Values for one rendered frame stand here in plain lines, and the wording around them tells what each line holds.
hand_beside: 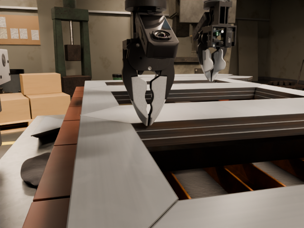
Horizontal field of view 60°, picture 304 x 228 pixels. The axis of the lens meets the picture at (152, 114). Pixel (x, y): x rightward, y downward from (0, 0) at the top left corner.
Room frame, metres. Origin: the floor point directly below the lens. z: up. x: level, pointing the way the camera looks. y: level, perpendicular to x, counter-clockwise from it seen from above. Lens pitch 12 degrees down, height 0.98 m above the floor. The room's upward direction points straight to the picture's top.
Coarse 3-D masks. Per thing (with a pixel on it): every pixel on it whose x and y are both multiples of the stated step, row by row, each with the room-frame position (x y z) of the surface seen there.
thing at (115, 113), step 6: (108, 108) 0.60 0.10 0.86; (114, 108) 0.60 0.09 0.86; (120, 108) 0.60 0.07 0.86; (96, 114) 0.53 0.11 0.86; (102, 114) 0.53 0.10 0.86; (108, 114) 0.53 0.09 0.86; (114, 114) 0.53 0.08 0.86; (120, 114) 0.53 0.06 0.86; (114, 120) 0.48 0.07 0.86; (120, 120) 0.48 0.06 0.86; (126, 120) 0.48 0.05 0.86
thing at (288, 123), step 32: (128, 96) 0.90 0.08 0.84; (192, 96) 0.95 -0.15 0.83; (224, 96) 0.97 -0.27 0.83; (256, 96) 0.99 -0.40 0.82; (288, 96) 0.85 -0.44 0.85; (160, 128) 0.47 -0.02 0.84; (192, 128) 0.48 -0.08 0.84; (224, 128) 0.49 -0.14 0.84; (256, 128) 0.51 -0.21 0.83; (288, 128) 0.52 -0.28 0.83
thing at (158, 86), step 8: (152, 80) 0.46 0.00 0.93; (160, 80) 0.45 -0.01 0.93; (152, 88) 0.45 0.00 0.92; (160, 88) 0.45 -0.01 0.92; (152, 96) 0.46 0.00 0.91; (160, 96) 0.45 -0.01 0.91; (152, 104) 0.45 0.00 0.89; (160, 104) 0.45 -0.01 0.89; (152, 112) 0.45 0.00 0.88; (152, 120) 0.46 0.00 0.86
